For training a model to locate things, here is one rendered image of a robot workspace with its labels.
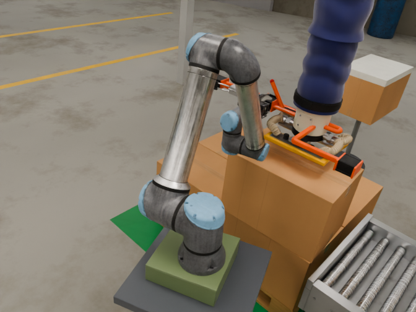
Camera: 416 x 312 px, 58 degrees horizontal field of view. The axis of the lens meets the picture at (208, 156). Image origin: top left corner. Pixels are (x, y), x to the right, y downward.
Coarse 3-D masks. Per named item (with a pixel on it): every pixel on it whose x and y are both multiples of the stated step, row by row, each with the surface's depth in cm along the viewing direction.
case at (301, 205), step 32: (256, 160) 194; (288, 160) 197; (224, 192) 214; (256, 192) 198; (288, 192) 184; (320, 192) 176; (352, 192) 198; (256, 224) 207; (288, 224) 192; (320, 224) 179
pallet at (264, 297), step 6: (264, 294) 236; (270, 294) 221; (258, 300) 231; (264, 300) 232; (270, 300) 232; (276, 300) 219; (264, 306) 229; (270, 306) 225; (276, 306) 221; (282, 306) 217
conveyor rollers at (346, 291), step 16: (368, 240) 211; (384, 240) 210; (352, 256) 198; (368, 256) 200; (400, 256) 202; (336, 272) 187; (384, 272) 190; (352, 288) 181; (368, 288) 182; (400, 288) 183; (368, 304) 174; (384, 304) 175
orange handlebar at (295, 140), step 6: (228, 84) 214; (276, 108) 194; (282, 108) 192; (294, 108) 193; (288, 114) 191; (294, 114) 188; (312, 126) 178; (324, 126) 180; (330, 126) 182; (336, 126) 180; (300, 132) 171; (306, 132) 173; (336, 132) 177; (294, 138) 166; (300, 138) 169; (300, 144) 164; (306, 144) 163; (312, 150) 161; (318, 150) 159; (324, 156) 158; (330, 156) 156
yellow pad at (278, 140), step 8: (264, 136) 191; (272, 136) 190; (280, 136) 191; (288, 136) 187; (280, 144) 186; (288, 144) 185; (312, 144) 182; (296, 152) 182; (304, 152) 180; (312, 152) 180; (312, 160) 178; (320, 160) 176; (328, 160) 177
